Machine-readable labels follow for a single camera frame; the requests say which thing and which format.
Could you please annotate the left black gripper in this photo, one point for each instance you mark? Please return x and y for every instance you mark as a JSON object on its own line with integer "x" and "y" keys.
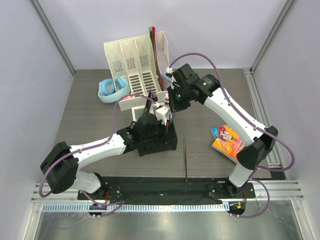
{"x": 161, "y": 124}

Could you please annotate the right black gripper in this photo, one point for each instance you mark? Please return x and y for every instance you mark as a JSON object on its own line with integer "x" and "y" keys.
{"x": 174, "y": 104}

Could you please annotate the teal handled black knife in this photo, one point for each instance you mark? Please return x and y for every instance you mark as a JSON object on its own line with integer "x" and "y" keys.
{"x": 148, "y": 103}

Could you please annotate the thin dark metal chopstick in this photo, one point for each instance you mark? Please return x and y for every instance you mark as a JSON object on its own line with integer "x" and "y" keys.
{"x": 166, "y": 131}

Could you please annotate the copper coloured fork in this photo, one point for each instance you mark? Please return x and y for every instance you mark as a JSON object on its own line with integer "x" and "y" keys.
{"x": 167, "y": 99}

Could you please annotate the green and tan chopstick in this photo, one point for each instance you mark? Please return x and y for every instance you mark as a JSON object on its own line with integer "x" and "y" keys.
{"x": 170, "y": 119}

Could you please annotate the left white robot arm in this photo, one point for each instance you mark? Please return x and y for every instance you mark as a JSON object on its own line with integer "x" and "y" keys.
{"x": 62, "y": 167}

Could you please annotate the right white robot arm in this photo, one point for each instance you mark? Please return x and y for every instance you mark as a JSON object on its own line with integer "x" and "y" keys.
{"x": 258, "y": 139}

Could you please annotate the white two-slot utensil container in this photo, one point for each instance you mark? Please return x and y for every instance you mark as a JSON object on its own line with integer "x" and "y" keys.
{"x": 137, "y": 112}

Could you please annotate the black two-slot utensil container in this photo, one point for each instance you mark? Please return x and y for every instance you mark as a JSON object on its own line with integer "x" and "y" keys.
{"x": 160, "y": 145}

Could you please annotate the pink paper label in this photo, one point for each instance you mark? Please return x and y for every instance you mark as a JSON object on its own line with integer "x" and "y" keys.
{"x": 127, "y": 97}

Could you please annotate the white file organizer rack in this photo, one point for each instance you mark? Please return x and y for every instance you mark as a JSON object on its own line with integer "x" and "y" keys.
{"x": 133, "y": 58}

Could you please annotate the blue treehouse book underneath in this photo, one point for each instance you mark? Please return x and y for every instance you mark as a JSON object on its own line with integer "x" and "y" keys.
{"x": 215, "y": 131}

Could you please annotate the light blue headphones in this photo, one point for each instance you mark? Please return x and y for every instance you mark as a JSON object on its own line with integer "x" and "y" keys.
{"x": 111, "y": 90}

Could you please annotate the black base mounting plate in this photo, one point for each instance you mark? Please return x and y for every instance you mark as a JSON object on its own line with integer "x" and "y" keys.
{"x": 134, "y": 190}

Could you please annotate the coloured plastic folders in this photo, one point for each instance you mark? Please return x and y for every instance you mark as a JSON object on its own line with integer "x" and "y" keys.
{"x": 156, "y": 55}

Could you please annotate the Roald Dahl colourful book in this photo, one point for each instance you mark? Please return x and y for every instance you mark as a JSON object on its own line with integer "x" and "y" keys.
{"x": 228, "y": 143}

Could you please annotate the slotted cable duct strip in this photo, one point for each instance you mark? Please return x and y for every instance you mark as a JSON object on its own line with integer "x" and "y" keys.
{"x": 81, "y": 207}

